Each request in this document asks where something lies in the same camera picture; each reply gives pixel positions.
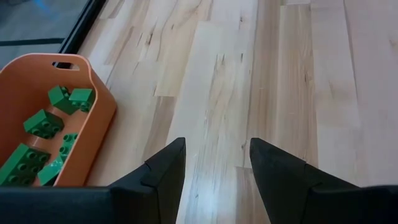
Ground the small orange plastic bin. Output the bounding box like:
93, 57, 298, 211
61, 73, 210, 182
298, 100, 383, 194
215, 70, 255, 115
0, 52, 118, 187

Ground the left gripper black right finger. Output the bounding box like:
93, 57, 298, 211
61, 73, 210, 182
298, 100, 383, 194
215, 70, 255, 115
249, 138, 361, 224

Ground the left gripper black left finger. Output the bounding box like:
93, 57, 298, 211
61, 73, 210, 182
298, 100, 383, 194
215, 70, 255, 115
110, 138, 187, 224

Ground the black table frame rail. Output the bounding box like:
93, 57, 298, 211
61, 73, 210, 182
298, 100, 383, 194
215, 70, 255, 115
57, 0, 108, 55

